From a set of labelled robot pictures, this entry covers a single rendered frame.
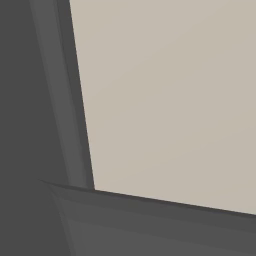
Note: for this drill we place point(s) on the dark grey cabinet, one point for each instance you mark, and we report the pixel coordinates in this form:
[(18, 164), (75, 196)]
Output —
[(23, 133)]

